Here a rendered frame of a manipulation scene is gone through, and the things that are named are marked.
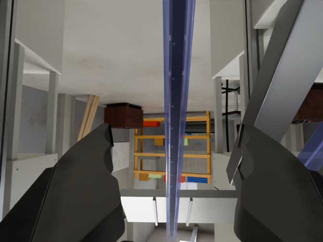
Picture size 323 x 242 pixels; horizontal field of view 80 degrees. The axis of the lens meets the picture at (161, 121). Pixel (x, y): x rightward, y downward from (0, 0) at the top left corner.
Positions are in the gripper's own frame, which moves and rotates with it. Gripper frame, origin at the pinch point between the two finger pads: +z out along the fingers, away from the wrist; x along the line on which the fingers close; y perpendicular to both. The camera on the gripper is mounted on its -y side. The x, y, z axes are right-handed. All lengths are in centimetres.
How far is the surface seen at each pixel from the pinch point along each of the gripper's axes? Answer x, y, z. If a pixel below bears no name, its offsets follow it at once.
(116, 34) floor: -47, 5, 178
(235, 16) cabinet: 25, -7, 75
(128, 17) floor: -32, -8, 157
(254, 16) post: 8.0, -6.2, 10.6
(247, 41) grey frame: 24, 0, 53
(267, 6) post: 8.0, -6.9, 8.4
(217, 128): 24, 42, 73
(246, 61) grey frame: 23, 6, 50
